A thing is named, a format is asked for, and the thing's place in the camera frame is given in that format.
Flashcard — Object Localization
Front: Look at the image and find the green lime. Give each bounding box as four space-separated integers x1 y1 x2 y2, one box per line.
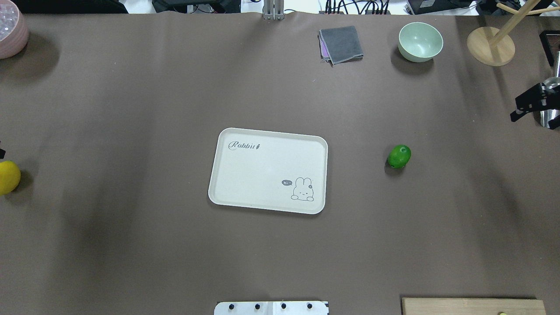
387 145 412 169

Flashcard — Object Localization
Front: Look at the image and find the yellow lemon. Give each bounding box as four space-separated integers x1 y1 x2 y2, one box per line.
0 160 21 195

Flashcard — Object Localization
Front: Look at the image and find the cream rabbit tray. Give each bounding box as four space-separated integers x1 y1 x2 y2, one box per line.
208 128 328 215

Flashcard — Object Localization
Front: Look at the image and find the grey folded cloth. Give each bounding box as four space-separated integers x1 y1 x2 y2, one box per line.
318 26 364 65

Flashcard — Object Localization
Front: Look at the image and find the green bowl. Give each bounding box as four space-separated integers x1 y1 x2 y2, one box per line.
398 22 444 63

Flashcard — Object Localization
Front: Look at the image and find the wooden cutting board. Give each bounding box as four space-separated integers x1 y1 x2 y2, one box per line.
402 297 546 315

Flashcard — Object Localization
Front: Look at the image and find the wooden mug tree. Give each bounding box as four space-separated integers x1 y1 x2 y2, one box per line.
467 0 560 67

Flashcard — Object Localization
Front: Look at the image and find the metal scoop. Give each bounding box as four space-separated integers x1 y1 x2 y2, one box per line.
540 51 560 130

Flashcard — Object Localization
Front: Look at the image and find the pink bowl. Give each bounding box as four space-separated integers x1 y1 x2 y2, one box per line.
0 0 29 59

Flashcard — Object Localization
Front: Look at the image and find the aluminium frame post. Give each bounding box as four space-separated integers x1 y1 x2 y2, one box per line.
262 0 285 21

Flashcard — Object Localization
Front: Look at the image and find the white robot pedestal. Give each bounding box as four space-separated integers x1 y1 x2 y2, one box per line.
214 301 329 315

